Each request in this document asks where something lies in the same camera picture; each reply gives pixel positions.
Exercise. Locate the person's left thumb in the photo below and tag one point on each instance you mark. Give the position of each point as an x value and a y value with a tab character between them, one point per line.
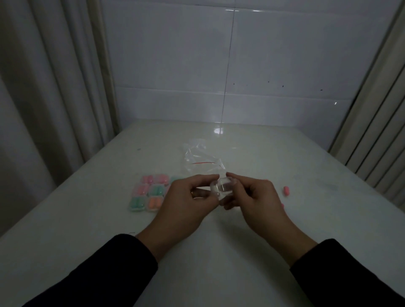
202	180

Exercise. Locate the group of coloured earplug cases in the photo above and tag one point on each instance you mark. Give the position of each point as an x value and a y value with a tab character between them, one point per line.
148	193

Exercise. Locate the clear plastic zip bag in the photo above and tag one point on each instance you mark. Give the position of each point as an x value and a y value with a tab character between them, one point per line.
199	155

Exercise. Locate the person's right hand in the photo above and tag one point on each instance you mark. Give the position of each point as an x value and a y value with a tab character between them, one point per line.
259	205

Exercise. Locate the person's right forearm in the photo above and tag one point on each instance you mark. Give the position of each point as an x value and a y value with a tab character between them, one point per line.
329	275

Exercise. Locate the person's left forearm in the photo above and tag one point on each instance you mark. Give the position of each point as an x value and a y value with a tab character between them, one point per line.
104	272

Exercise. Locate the small clear plastic case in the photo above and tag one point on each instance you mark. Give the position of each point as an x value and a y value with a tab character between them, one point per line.
223	187

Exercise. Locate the pink foam earplug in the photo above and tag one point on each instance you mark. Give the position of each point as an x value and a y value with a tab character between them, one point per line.
286	190

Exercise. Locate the person's left hand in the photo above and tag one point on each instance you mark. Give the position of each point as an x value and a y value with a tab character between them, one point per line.
180	205

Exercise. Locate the person's right thumb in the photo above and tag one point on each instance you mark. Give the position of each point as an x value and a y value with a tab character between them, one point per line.
240	180

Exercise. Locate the beige curtain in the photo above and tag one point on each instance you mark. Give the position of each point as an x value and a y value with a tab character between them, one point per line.
47	95

